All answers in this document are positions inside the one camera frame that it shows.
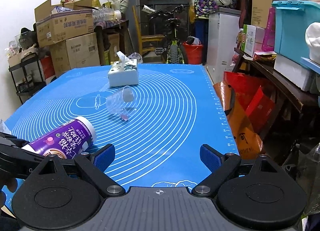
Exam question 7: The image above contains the purple white paper cup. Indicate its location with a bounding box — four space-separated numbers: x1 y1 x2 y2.
22 116 97 159

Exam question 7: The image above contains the clear plastic cup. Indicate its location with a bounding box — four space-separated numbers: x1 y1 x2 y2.
106 86 136 122

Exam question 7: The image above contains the red gift bag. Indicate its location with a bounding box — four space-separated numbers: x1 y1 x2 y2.
223 72 276 133

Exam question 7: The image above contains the black metal shelf rack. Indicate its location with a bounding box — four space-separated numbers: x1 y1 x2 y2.
8 53 46 104

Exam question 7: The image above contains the dark wooden side table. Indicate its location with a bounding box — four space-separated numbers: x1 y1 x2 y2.
233 48 319 135

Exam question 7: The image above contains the blue silicone baking mat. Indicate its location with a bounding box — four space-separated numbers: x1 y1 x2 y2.
6 64 237 189

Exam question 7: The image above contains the lower cardboard box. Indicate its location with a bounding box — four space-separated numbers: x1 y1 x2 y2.
50 33 100 77

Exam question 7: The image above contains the white tissue box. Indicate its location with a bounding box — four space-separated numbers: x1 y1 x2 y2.
108 51 139 87

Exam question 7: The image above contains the red plastic bucket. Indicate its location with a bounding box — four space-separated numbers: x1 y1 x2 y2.
182 42 203 65

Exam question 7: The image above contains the upper cardboard box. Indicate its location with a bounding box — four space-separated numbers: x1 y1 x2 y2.
34 0 94 47

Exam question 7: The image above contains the green white product box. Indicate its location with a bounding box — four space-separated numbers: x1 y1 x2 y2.
244 25 265 58

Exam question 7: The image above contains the black bicycle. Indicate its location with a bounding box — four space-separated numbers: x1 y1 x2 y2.
142 5 188 64

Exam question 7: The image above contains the white chest freezer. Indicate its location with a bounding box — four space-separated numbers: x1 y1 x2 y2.
206 7 240 83

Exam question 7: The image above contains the teal plastic storage bin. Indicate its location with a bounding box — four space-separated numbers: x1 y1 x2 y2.
272 0 319 64

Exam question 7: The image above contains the wooden chair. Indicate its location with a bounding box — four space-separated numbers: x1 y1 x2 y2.
132 6 165 56

